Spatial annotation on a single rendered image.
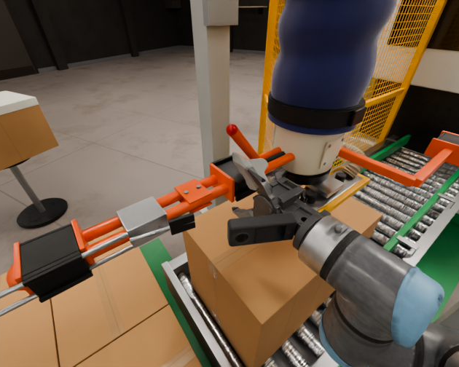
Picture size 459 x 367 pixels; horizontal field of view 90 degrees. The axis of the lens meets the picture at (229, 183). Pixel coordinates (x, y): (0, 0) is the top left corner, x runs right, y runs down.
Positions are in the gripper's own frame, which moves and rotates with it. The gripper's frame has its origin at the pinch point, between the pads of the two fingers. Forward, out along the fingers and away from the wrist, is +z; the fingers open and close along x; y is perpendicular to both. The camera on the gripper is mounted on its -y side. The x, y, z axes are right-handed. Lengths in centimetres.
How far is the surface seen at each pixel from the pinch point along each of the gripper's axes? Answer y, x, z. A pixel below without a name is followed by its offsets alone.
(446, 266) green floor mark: 166, -123, -52
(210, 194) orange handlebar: -6.2, 1.4, -1.8
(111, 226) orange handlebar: -24.0, 0.4, 2.3
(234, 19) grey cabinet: 73, 27, 89
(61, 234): -30.6, 2.4, 3.0
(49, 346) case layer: -57, -69, 34
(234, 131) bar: 1.3, 11.7, 0.2
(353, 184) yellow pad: 36.8, -10.4, -11.7
